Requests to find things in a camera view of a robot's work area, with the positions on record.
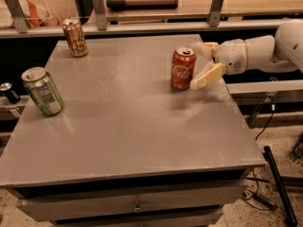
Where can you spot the blue soda can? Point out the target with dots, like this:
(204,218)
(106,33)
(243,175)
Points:
(7,90)

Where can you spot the left grey metal bracket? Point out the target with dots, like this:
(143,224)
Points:
(19,19)

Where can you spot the middle grey metal bracket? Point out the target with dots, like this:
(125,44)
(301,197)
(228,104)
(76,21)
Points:
(100,13)

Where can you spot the right grey metal bracket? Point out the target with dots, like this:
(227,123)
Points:
(214,15)

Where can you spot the green soda can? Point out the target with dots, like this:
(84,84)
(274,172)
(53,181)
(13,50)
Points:
(42,90)

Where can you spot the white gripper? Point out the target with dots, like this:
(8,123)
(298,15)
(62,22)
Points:
(232,56)

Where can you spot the metal drawer handle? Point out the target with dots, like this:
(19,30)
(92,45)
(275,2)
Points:
(137,208)

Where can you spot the orange-gold soda can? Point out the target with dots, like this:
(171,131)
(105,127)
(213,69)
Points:
(74,35)

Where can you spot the black wire basket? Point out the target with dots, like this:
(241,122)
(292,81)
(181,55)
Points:
(297,152)

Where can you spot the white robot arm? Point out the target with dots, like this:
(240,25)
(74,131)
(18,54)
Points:
(280,53)

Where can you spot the red coca-cola can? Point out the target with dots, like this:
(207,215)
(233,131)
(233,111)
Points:
(182,67)

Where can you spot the black metal bar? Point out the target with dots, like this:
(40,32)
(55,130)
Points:
(290,219)

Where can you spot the grey metal bracket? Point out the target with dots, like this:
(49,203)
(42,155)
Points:
(214,15)
(19,19)
(100,13)

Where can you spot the orange white bag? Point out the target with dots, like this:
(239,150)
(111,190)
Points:
(37,15)

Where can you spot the grey drawer cabinet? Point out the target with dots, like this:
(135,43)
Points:
(125,135)

